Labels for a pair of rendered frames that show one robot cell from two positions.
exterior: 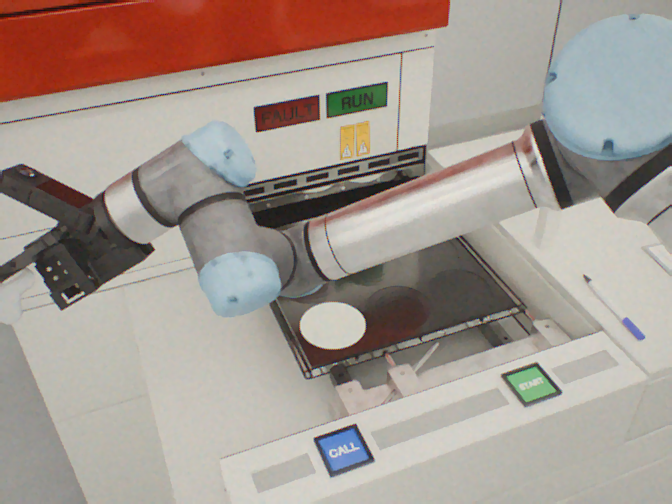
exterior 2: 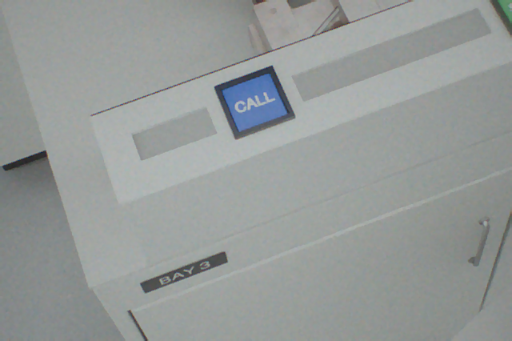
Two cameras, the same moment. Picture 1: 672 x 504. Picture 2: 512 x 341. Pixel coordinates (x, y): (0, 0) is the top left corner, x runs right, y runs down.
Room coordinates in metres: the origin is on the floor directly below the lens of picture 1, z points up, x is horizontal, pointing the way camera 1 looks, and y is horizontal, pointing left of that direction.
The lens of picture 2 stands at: (0.04, -0.08, 1.72)
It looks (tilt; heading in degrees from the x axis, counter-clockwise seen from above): 63 degrees down; 10
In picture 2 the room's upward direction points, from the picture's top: 11 degrees counter-clockwise
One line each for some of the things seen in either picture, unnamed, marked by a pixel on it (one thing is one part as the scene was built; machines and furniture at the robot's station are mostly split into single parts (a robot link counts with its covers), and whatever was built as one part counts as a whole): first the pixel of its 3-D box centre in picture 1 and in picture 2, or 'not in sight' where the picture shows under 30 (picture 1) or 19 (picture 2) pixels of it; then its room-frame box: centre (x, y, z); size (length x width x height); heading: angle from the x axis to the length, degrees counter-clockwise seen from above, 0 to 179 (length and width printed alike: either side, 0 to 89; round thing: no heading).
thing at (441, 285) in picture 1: (371, 268); not in sight; (0.90, -0.06, 0.90); 0.34 x 0.34 x 0.01; 21
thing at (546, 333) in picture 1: (555, 343); not in sight; (0.72, -0.33, 0.89); 0.08 x 0.03 x 0.03; 21
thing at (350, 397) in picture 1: (357, 409); (282, 38); (0.61, -0.03, 0.89); 0.08 x 0.03 x 0.03; 21
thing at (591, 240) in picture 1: (594, 248); not in sight; (0.95, -0.46, 0.89); 0.62 x 0.35 x 0.14; 21
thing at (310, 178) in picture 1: (317, 176); not in sight; (1.10, 0.03, 0.96); 0.44 x 0.01 x 0.02; 111
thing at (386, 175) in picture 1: (319, 206); not in sight; (1.09, 0.03, 0.89); 0.44 x 0.02 x 0.10; 111
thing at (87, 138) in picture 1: (219, 166); not in sight; (1.04, 0.20, 1.02); 0.82 x 0.03 x 0.40; 111
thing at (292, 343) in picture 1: (270, 297); not in sight; (0.83, 0.11, 0.90); 0.37 x 0.01 x 0.01; 21
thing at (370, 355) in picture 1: (420, 339); not in sight; (0.73, -0.13, 0.90); 0.38 x 0.01 x 0.01; 111
